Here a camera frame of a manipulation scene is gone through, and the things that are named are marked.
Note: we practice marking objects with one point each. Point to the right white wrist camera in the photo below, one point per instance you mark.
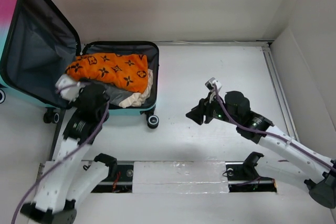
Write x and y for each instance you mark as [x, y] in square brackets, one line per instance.
[212, 83]

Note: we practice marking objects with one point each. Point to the white face mask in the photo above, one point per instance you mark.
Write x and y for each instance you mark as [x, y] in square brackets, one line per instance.
[64, 81]

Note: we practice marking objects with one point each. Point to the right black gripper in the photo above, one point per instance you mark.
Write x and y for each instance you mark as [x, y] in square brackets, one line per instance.
[203, 108]

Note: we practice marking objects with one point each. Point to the grey plush blanket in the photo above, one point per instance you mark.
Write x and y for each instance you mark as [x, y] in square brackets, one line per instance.
[116, 95]

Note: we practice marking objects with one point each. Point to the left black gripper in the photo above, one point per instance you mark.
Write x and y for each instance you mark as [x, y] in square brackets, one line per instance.
[79, 102]

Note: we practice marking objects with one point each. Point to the aluminium frame rail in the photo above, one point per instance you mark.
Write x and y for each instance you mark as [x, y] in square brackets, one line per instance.
[279, 91]

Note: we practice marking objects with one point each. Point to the orange patterned plush blanket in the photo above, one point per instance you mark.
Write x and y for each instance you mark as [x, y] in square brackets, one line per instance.
[127, 72]

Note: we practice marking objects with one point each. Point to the teal pink suitcase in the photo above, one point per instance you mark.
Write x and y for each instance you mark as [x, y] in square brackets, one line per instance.
[38, 43]

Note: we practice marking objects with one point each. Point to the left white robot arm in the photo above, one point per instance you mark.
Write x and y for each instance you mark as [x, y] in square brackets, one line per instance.
[62, 188]

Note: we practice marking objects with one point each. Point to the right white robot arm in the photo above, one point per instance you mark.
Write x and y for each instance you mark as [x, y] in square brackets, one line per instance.
[300, 167]

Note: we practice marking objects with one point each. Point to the white foam cover plate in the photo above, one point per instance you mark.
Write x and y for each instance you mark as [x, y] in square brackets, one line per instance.
[164, 177]

